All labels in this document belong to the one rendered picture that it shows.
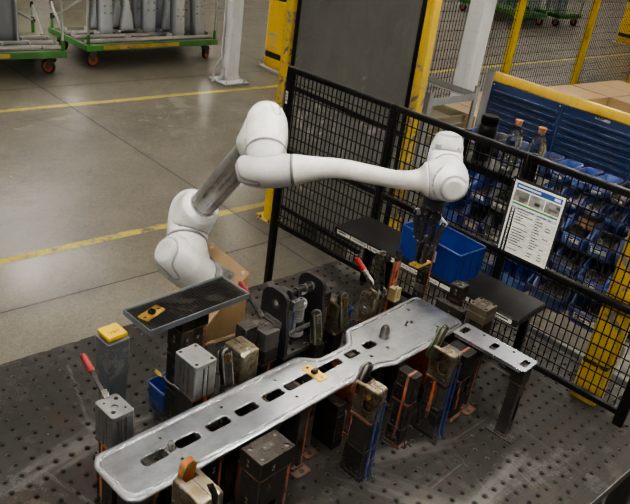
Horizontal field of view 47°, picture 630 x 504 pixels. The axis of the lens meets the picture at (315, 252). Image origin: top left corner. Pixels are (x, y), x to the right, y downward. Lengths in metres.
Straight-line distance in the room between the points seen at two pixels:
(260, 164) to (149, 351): 0.90
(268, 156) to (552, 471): 1.39
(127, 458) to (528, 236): 1.67
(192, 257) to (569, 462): 1.49
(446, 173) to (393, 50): 2.40
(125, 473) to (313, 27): 3.60
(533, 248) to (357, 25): 2.24
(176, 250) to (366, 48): 2.31
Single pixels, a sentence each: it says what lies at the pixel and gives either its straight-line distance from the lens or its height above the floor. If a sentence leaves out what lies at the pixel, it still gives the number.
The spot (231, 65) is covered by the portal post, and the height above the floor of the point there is 0.22.
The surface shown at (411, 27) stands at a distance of 4.33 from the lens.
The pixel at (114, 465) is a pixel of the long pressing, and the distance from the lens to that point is 1.91.
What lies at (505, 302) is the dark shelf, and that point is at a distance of 2.80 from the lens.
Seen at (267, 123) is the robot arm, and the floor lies 1.62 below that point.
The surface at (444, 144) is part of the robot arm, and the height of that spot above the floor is 1.68.
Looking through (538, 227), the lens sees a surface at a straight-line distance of 2.81.
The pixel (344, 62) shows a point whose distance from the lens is 4.72.
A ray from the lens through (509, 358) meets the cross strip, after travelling 2.53.
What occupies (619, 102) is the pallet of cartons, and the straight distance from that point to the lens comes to 6.64.
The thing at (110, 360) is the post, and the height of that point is 1.09.
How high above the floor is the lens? 2.33
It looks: 27 degrees down
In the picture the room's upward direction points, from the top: 8 degrees clockwise
